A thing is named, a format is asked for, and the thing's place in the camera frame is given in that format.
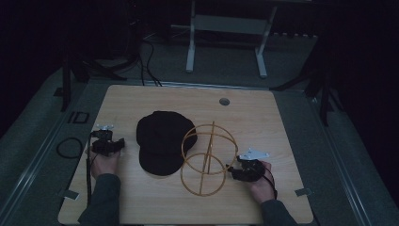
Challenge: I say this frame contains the white metal table frame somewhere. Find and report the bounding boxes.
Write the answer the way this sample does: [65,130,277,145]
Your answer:
[185,0,279,79]

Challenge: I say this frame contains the grey tape piece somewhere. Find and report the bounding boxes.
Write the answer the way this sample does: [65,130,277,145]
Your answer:
[57,188,81,201]
[294,187,314,198]

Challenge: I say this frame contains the black rectangular floor marker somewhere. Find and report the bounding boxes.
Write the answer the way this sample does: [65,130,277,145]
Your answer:
[67,110,90,124]

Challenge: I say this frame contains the person's right hand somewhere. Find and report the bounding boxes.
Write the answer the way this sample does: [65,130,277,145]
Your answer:
[244,160,277,205]

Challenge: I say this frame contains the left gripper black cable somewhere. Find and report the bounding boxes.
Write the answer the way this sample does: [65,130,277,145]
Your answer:
[86,131,99,207]

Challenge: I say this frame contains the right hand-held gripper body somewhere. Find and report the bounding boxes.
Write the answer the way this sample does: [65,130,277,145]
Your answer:
[231,148,271,183]

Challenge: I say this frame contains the black coiled cable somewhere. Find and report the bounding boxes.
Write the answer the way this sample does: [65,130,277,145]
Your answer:
[56,137,85,160]

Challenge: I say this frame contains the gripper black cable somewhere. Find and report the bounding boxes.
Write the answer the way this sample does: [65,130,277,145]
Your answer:
[257,163,279,201]
[86,131,99,207]

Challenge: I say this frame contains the black tripod stand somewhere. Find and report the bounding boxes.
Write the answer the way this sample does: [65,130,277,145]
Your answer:
[269,27,344,128]
[60,18,142,113]

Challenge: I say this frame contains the black floor cables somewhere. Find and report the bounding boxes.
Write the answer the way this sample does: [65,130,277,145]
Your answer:
[137,37,164,88]

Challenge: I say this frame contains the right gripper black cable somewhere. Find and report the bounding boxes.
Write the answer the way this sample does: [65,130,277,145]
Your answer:
[257,163,279,201]

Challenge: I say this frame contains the black cap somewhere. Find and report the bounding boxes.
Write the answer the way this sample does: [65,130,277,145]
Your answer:
[136,110,199,177]

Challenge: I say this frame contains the wooden ring hat stand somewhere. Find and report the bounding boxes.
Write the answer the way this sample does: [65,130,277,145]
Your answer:
[180,121,239,198]

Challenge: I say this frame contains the person's left hand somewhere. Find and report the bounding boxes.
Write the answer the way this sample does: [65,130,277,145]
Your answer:
[89,150,121,181]

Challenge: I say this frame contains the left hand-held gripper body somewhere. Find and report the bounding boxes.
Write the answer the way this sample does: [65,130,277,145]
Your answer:
[89,123,126,157]

